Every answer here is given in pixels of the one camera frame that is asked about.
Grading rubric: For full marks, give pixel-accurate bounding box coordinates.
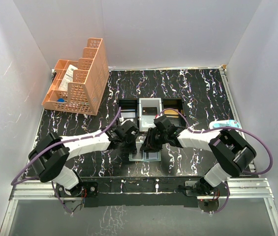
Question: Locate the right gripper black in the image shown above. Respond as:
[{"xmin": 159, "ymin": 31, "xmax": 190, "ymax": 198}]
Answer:
[{"xmin": 141, "ymin": 127, "xmax": 168, "ymax": 152}]

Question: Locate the white plastic bin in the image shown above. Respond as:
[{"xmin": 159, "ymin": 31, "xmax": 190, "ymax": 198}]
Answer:
[{"xmin": 138, "ymin": 98, "xmax": 163, "ymax": 132}]

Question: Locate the green card holder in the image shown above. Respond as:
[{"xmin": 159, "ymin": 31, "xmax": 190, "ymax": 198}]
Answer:
[{"xmin": 128, "ymin": 151, "xmax": 161, "ymax": 162}]

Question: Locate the black bin with white card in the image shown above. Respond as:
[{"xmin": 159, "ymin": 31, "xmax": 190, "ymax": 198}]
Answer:
[{"xmin": 118, "ymin": 99, "xmax": 139, "ymax": 124}]

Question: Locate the black bin with gold card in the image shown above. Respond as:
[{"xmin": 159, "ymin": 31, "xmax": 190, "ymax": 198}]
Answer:
[{"xmin": 162, "ymin": 98, "xmax": 186, "ymax": 127}]

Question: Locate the peach plastic desk organizer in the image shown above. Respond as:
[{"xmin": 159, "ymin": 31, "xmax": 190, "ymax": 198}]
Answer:
[{"xmin": 42, "ymin": 38, "xmax": 109, "ymax": 116}]

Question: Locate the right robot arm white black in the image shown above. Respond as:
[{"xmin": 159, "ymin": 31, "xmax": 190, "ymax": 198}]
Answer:
[{"xmin": 140, "ymin": 116, "xmax": 256, "ymax": 195}]

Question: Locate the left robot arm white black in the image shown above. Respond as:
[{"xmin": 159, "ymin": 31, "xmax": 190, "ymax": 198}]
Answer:
[{"xmin": 29, "ymin": 120, "xmax": 139, "ymax": 196}]

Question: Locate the gold card in black bin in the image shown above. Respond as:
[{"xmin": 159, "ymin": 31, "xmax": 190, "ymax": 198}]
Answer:
[{"xmin": 164, "ymin": 109, "xmax": 180, "ymax": 117}]

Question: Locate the blue small object in organizer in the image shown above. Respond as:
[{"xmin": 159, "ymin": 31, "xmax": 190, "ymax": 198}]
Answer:
[{"xmin": 57, "ymin": 98, "xmax": 66, "ymax": 103}]

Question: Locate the blue white oval package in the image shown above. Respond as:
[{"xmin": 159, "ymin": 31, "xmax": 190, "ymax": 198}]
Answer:
[{"xmin": 209, "ymin": 119, "xmax": 242, "ymax": 130}]

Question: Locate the white paper packet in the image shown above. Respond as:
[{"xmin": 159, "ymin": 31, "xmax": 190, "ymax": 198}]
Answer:
[{"xmin": 59, "ymin": 64, "xmax": 78, "ymax": 91}]

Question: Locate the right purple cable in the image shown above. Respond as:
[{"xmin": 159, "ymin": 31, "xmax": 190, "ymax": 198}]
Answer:
[{"xmin": 157, "ymin": 108, "xmax": 276, "ymax": 214}]

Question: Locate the purple cable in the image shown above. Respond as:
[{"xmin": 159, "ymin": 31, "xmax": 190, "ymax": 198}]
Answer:
[
  {"xmin": 10, "ymin": 106, "xmax": 122, "ymax": 217},
  {"xmin": 157, "ymin": 108, "xmax": 276, "ymax": 214}
]

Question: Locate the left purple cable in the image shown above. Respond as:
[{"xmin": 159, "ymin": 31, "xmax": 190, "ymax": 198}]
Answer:
[{"xmin": 10, "ymin": 106, "xmax": 122, "ymax": 217}]

